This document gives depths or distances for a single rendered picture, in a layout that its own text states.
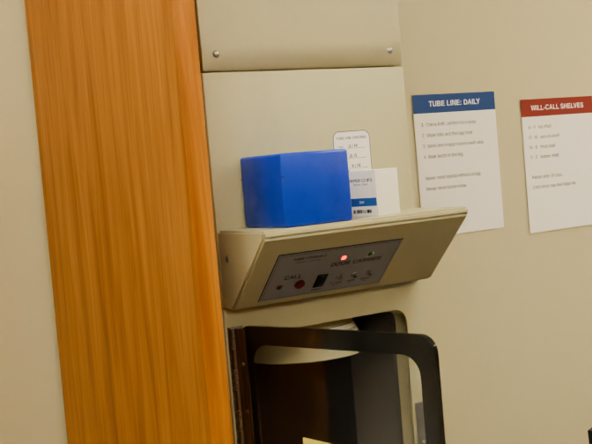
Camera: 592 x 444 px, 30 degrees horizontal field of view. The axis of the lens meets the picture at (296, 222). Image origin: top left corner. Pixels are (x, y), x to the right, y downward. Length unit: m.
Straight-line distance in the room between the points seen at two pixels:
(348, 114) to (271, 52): 0.14
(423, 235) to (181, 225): 0.34
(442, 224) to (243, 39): 0.36
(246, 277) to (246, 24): 0.33
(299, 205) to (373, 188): 0.13
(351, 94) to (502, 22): 0.84
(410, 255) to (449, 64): 0.78
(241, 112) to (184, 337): 0.30
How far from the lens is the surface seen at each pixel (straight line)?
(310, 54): 1.49
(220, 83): 1.42
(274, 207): 1.35
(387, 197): 1.44
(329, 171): 1.36
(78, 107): 1.57
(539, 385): 2.37
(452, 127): 2.19
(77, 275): 1.63
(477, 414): 2.26
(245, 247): 1.34
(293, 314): 1.46
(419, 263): 1.52
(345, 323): 1.55
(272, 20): 1.47
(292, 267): 1.37
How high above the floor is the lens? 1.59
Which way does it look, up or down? 3 degrees down
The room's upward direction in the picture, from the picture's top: 5 degrees counter-clockwise
